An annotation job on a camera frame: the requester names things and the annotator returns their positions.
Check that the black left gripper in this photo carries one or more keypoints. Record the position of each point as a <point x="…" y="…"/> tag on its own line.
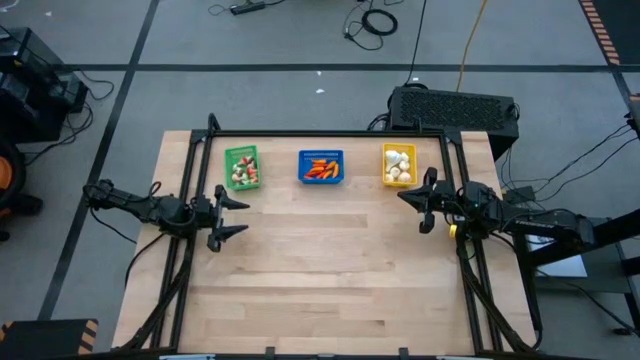
<point x="212" y="215"/>

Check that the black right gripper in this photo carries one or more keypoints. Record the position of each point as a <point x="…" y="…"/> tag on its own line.
<point x="440" y="200"/>

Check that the orange toy chili pepper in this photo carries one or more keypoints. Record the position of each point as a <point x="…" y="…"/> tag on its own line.
<point x="330" y="165"/>

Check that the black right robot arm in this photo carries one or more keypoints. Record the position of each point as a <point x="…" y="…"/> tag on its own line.
<point x="520" y="217"/>

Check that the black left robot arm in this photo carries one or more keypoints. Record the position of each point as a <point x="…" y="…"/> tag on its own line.
<point x="145" y="207"/>

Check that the yellow plastic basket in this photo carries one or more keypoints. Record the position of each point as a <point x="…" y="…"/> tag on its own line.
<point x="400" y="147"/>

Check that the green plastic basket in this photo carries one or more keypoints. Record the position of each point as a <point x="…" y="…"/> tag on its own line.
<point x="229" y="152"/>

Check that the black computer case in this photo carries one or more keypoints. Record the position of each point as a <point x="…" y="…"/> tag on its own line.
<point x="452" y="112"/>

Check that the blue plastic basket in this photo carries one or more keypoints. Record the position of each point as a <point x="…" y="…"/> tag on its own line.
<point x="320" y="154"/>

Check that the white paper sheet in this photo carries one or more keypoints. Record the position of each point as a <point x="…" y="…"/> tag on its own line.
<point x="560" y="265"/>

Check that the black metal side cart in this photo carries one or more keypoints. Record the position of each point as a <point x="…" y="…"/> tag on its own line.
<point x="575" y="285"/>

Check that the black metal beam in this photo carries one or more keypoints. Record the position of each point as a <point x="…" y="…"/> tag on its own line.
<point x="600" y="237"/>

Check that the black power strip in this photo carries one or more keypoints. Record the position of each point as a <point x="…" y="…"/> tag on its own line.
<point x="247" y="7"/>

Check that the black box yellow stripes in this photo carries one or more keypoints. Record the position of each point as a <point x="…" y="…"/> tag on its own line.
<point x="45" y="340"/>

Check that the black and orange machine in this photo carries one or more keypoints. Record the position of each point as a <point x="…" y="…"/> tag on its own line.
<point x="5" y="175"/>

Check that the black equipment stack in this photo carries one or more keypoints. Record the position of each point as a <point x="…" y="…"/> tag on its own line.
<point x="30" y="100"/>

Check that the black metal table frame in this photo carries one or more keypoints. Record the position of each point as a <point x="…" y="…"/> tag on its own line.
<point x="325" y="133"/>

